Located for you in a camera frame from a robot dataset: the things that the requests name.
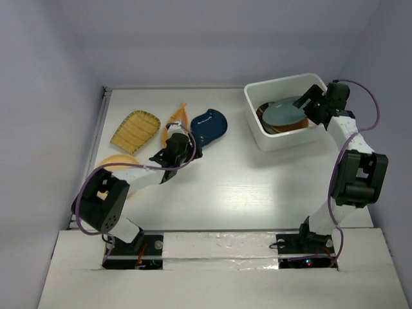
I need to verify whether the orange woven round plate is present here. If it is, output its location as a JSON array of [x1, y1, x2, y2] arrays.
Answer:
[[272, 118, 309, 133]]

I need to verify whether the dark blue leaf dish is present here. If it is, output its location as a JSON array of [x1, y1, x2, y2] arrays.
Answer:
[[191, 109, 228, 147]]

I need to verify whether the teal round ceramic plate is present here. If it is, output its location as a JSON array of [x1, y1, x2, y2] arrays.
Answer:
[[262, 97, 306, 126]]

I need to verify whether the orange leaf-shaped plate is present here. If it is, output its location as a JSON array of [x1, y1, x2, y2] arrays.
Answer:
[[161, 102, 189, 148]]

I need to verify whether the striped rim round plate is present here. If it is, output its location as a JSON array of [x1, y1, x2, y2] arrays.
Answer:
[[256, 102, 274, 134]]

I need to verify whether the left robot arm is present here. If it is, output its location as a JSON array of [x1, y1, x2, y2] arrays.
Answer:
[[71, 133, 202, 254]]

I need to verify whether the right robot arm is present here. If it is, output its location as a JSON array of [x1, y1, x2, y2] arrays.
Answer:
[[294, 80, 389, 252]]

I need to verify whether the white plastic bin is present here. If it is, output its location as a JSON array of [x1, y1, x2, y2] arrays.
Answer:
[[244, 73, 326, 152]]

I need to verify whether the yellow green bamboo-pattern plate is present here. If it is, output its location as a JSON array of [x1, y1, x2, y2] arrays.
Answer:
[[110, 110, 161, 155]]

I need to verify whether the yellow round plate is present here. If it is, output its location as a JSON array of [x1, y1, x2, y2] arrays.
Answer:
[[93, 153, 143, 200]]

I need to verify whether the white front panel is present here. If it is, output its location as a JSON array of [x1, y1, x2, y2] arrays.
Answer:
[[39, 229, 408, 308]]

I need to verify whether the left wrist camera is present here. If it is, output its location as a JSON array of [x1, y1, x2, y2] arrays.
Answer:
[[165, 122, 182, 135]]

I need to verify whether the aluminium side rail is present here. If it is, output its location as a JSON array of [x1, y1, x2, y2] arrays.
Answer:
[[67, 86, 112, 229]]

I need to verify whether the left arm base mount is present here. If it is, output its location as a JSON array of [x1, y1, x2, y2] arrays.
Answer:
[[102, 233, 164, 270]]

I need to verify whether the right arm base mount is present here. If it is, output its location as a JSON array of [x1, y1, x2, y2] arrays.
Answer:
[[269, 223, 337, 268]]

